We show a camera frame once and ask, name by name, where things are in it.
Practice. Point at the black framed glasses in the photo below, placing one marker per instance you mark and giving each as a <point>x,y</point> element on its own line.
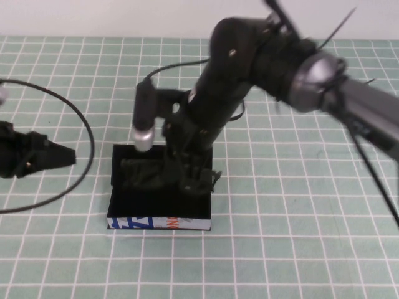
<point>140,174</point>

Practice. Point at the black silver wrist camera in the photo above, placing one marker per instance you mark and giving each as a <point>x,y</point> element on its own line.
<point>144,115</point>

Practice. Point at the black glasses case printed side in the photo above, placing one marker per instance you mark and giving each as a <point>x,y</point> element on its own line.
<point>156,207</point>

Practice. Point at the green checked tablecloth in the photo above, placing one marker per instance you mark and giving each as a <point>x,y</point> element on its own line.
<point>280,249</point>

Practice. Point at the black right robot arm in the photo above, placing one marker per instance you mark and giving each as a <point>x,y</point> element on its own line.
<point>224,78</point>

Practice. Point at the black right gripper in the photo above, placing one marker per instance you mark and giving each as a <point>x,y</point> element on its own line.
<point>184,137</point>

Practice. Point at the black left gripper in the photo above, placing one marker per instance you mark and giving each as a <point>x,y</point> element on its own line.
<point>12,149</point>

